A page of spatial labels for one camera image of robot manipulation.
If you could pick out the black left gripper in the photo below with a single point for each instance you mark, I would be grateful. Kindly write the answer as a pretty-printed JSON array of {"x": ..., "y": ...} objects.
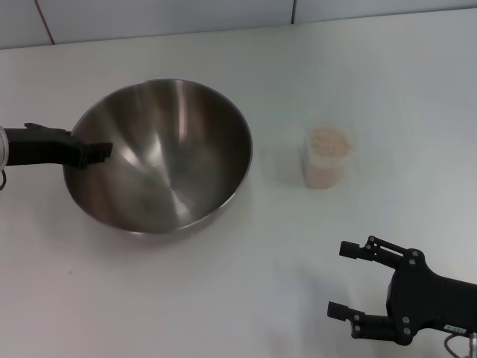
[{"x": 37, "y": 147}]

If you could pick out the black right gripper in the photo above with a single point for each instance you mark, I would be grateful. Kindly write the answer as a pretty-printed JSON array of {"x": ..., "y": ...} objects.
[{"x": 421, "y": 296}]

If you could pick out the clear plastic cup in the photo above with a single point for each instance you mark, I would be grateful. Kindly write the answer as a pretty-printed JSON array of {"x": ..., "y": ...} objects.
[{"x": 323, "y": 177}]

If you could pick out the stainless steel mixing bowl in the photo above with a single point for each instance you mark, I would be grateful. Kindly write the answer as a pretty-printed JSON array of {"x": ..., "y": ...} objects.
[{"x": 167, "y": 160}]

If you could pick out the white rice grains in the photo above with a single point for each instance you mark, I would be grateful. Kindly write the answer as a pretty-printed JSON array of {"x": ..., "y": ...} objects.
[{"x": 329, "y": 143}]

